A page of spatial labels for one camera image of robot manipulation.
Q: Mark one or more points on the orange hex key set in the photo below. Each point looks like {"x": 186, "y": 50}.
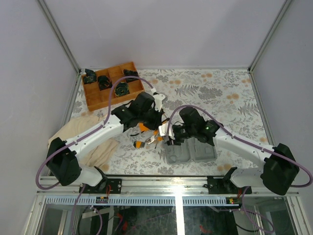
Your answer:
{"x": 139, "y": 144}

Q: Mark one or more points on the orange tape measure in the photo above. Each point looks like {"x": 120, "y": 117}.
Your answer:
{"x": 143, "y": 128}

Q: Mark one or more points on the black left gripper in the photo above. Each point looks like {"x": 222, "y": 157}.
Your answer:
{"x": 159, "y": 114}

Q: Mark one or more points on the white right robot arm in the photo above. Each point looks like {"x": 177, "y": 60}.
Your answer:
{"x": 275, "y": 165}

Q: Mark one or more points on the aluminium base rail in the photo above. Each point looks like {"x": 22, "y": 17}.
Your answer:
{"x": 137, "y": 191}

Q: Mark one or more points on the wooden compartment tray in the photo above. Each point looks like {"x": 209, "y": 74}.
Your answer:
{"x": 97, "y": 99}

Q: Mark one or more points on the dark rolled item far left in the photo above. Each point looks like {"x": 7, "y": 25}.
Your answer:
{"x": 90, "y": 77}

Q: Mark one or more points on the dark rolled item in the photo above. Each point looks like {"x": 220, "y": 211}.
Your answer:
{"x": 121, "y": 89}
{"x": 130, "y": 73}
{"x": 90, "y": 77}
{"x": 104, "y": 82}

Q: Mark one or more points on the grey plastic tool case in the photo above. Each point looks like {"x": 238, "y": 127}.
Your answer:
{"x": 191, "y": 150}

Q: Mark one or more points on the dark rolled item back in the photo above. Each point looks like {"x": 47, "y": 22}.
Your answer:
{"x": 130, "y": 73}

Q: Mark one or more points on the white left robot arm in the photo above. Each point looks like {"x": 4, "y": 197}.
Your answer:
{"x": 64, "y": 156}

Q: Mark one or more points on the beige cloth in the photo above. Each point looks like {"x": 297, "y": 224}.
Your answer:
{"x": 100, "y": 155}

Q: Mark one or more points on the dark rolled item centre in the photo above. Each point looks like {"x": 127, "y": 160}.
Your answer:
{"x": 121, "y": 89}

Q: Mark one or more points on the orange black pliers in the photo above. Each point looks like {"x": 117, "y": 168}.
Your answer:
{"x": 154, "y": 138}

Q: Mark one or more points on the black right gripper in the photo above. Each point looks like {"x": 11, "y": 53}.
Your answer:
{"x": 174, "y": 140}

